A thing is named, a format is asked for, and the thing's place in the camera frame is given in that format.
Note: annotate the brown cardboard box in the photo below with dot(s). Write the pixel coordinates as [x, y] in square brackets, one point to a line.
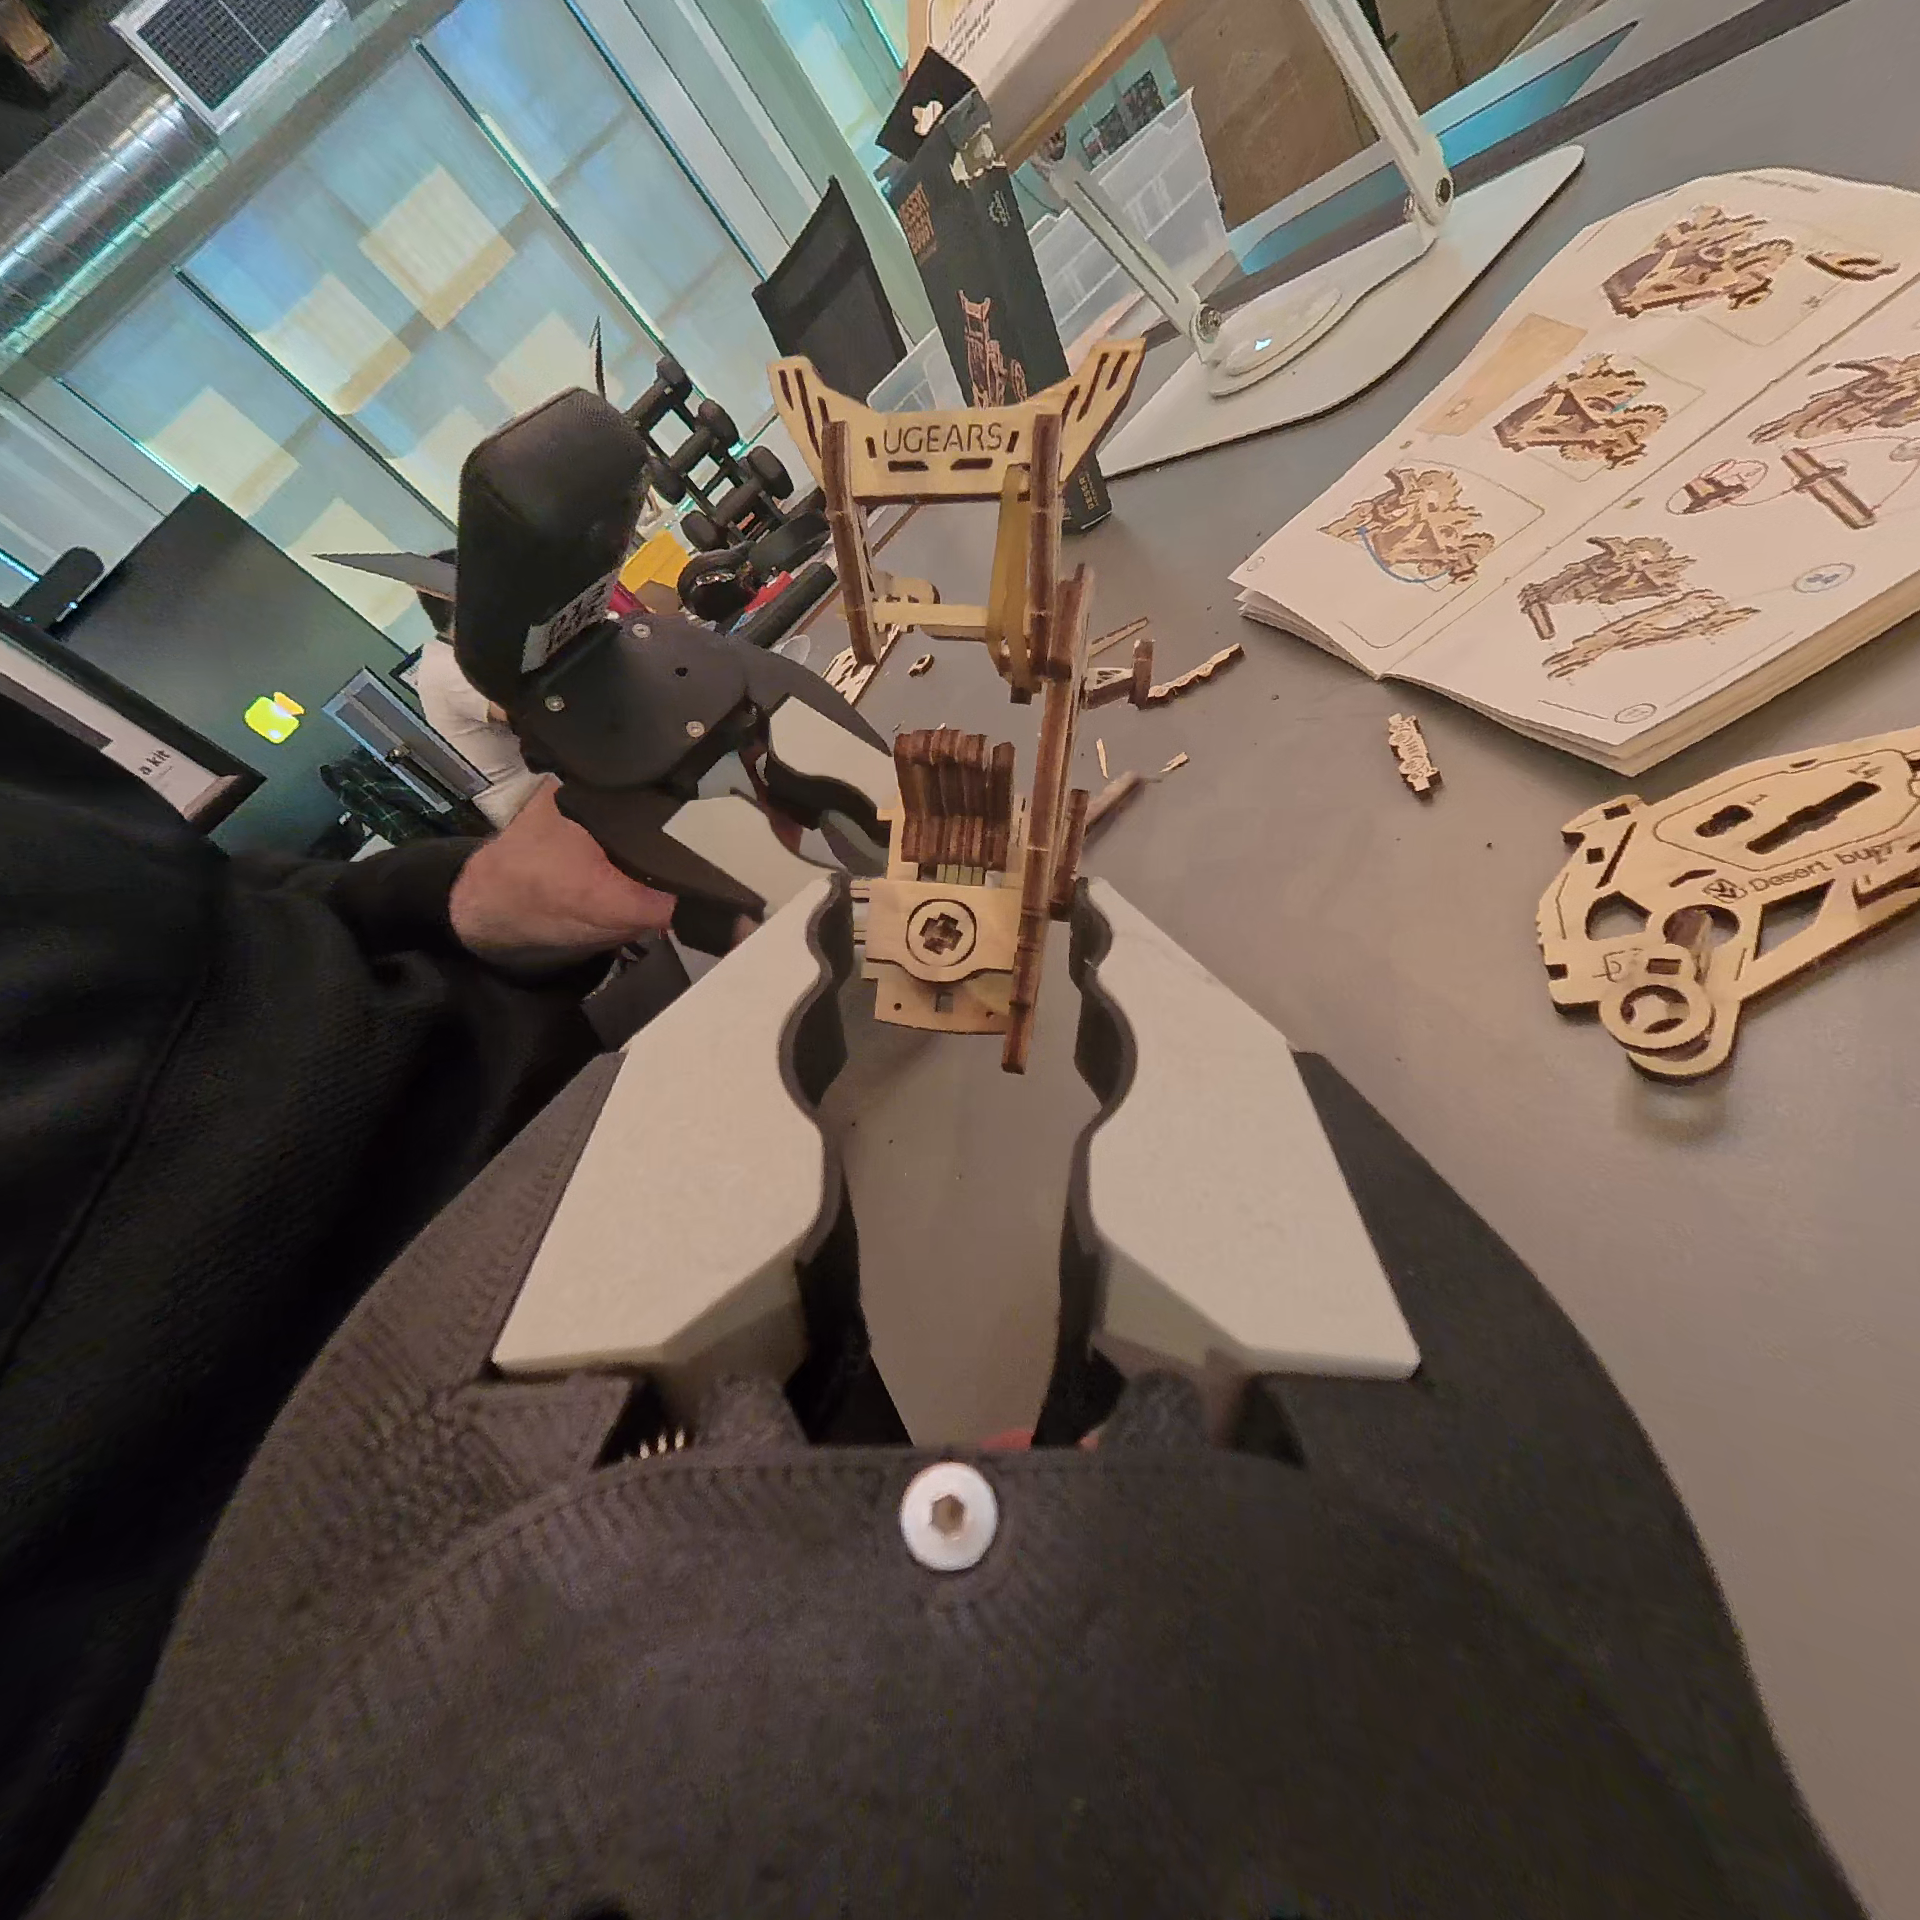
[1279, 90]

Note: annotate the wooden model frame assembly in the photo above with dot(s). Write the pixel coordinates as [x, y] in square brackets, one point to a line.
[930, 448]

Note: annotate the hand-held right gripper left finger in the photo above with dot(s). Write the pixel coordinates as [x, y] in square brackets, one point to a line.
[677, 1200]

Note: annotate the black monitor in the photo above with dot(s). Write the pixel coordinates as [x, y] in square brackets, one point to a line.
[182, 628]

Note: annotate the rack of black dumbbells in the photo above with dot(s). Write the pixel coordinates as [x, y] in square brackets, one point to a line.
[705, 448]

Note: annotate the scattered wood chips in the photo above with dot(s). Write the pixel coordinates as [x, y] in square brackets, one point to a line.
[1170, 765]

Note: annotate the person's left hand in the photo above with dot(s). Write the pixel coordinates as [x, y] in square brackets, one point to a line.
[543, 885]

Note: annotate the clear plastic container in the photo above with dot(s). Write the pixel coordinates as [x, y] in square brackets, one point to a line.
[1156, 180]

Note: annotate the dark model kit box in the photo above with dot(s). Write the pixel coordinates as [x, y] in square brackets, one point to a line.
[988, 284]

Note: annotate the small wooden toothed strip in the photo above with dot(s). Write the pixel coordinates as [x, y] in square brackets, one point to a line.
[1416, 750]

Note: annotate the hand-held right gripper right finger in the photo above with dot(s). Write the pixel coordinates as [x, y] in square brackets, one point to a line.
[1245, 1200]

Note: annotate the wooden side panel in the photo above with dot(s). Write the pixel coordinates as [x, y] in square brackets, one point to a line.
[1769, 885]

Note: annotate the person's left forearm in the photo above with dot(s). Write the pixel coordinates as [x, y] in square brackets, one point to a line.
[376, 928]

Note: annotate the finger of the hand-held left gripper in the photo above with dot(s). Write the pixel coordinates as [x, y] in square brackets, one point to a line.
[833, 839]
[795, 700]

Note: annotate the triangular wooden truss piece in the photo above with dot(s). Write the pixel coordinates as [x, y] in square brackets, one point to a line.
[1119, 667]

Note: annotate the open instruction booklet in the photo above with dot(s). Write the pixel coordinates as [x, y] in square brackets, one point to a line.
[1622, 492]

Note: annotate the notched curved wooden trim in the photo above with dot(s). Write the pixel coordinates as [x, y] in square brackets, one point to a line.
[1193, 677]

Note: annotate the black chair back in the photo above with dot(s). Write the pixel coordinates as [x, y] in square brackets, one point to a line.
[833, 300]

